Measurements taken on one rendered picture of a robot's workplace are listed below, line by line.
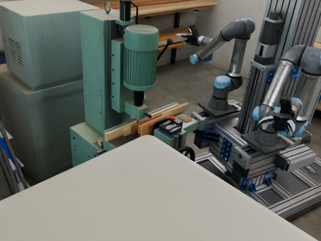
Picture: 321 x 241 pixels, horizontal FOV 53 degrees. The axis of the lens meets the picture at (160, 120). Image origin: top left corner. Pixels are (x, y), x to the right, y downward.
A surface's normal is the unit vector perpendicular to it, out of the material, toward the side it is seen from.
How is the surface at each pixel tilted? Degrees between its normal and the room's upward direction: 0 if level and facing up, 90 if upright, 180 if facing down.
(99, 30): 90
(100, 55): 90
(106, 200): 0
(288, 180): 0
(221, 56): 90
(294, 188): 0
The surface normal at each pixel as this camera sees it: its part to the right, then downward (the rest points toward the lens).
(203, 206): 0.07, -0.86
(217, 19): -0.71, 0.31
